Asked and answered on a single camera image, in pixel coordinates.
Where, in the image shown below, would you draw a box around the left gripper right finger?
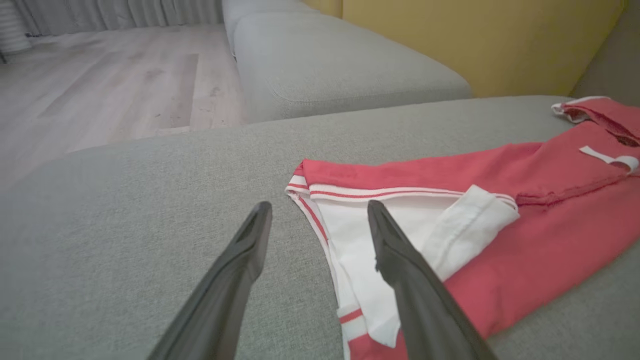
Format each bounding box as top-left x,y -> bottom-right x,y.
367,200 -> 498,360

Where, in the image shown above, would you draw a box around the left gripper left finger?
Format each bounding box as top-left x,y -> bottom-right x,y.
147,201 -> 274,360

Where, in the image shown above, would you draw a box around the red and white shorts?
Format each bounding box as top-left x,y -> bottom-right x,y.
285,120 -> 640,360

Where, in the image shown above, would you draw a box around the red Bulls basketball jersey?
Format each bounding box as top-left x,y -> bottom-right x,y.
551,96 -> 640,147

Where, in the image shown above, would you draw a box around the large grey sofa seat cushion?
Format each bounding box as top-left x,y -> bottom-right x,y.
0,95 -> 640,360

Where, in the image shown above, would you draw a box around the yellow sofa backrest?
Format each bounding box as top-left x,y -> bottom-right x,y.
302,0 -> 628,98

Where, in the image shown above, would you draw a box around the grey pleated curtain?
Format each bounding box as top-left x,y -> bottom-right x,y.
10,0 -> 224,37

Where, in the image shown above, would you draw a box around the dull grey sofa backrest cushion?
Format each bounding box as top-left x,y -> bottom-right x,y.
570,0 -> 640,107

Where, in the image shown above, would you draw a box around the white ribbed appliance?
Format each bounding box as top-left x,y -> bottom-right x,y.
0,0 -> 33,56

